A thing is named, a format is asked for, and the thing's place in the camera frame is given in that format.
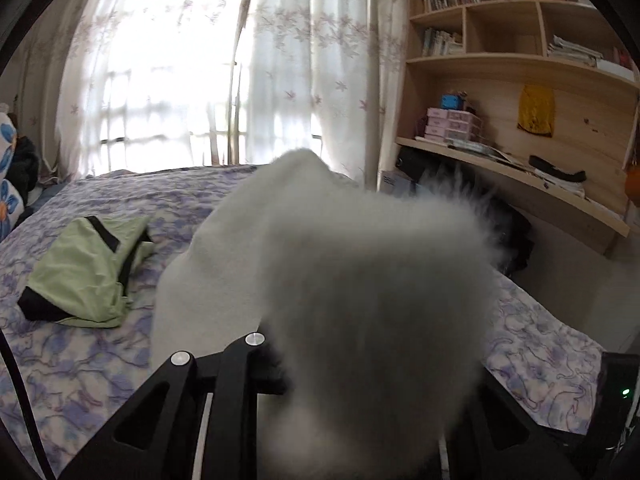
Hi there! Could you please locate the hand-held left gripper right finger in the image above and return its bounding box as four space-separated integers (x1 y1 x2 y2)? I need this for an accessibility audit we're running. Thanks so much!
440 380 583 480

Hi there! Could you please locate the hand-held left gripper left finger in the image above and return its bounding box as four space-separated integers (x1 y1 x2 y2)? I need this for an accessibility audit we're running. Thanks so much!
57 332 293 480

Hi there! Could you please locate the white fleece garment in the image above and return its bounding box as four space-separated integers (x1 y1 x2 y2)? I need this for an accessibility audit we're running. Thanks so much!
150 147 496 480

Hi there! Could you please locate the green garment with black trim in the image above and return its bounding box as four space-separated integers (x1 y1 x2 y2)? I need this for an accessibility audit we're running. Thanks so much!
17 215 156 329

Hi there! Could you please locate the black box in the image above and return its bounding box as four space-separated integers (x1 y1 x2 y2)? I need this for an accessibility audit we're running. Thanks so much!
395 152 426 183

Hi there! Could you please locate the open magazine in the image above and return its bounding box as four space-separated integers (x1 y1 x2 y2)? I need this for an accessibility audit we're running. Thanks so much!
447 140 531 166

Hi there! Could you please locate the dark clothing pile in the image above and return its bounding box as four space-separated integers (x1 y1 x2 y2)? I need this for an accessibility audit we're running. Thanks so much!
10 135 41 206

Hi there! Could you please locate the blue flower print pillow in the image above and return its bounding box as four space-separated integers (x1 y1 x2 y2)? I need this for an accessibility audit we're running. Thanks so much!
0 110 26 243

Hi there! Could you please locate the sheer flower print curtain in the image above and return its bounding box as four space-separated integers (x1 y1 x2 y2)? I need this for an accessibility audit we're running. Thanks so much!
15 0 411 186

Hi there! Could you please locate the yellow hanging cloth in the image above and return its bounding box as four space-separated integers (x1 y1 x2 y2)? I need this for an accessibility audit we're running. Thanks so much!
516 84 556 137

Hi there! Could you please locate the stack of pink boxes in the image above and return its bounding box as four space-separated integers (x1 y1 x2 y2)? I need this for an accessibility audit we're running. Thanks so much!
422 106 486 145

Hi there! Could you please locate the stack of papers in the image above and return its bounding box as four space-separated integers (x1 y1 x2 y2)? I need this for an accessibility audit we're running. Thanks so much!
546 35 606 67

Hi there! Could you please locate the black cable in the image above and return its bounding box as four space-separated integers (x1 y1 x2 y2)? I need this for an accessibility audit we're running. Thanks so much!
0 330 56 480

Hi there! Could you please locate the black strap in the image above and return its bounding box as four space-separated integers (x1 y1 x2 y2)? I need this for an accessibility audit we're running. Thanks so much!
529 155 587 183

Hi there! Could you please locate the wooden wall shelf unit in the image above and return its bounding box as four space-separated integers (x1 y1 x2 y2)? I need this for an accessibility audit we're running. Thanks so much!
377 0 640 261

